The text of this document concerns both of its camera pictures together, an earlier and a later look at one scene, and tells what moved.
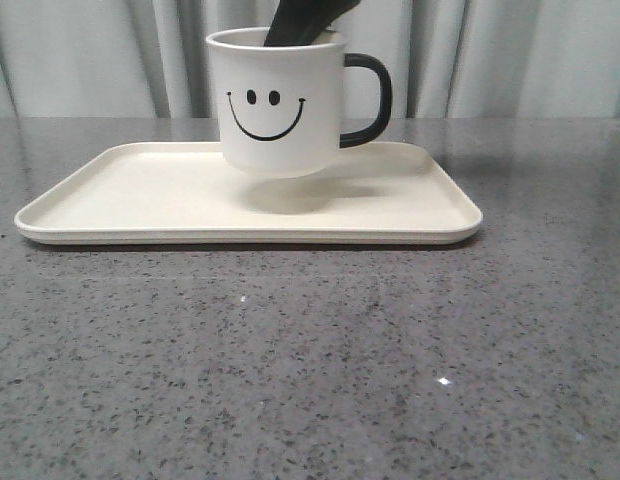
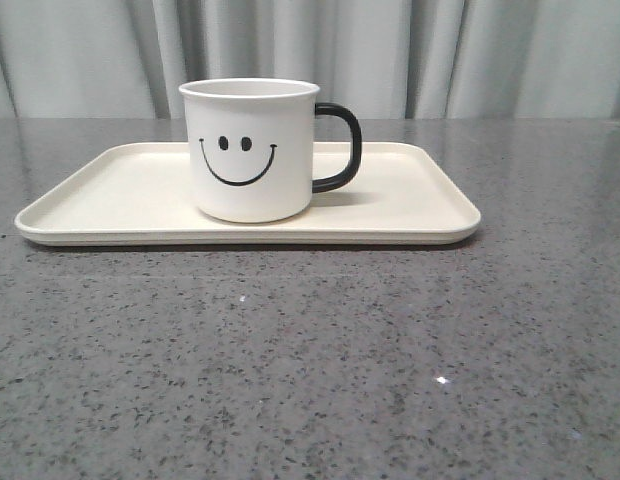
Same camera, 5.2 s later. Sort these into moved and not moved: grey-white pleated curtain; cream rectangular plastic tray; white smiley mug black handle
Moved: white smiley mug black handle
Not moved: grey-white pleated curtain; cream rectangular plastic tray
